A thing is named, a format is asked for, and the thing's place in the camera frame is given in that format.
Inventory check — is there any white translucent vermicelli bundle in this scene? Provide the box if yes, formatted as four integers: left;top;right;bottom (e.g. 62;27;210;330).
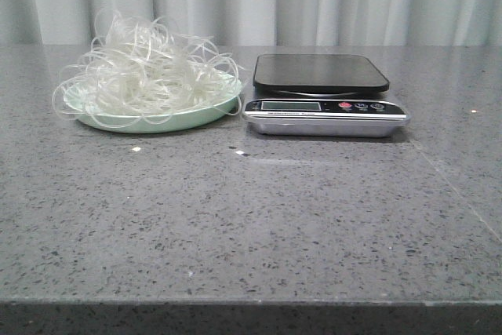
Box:
52;11;246;120

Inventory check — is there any black silver kitchen scale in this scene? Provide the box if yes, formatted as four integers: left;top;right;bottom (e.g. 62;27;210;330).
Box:
242;53;410;138

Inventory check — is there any light green round plate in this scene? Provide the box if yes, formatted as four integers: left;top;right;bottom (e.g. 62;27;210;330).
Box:
63;74;244;134

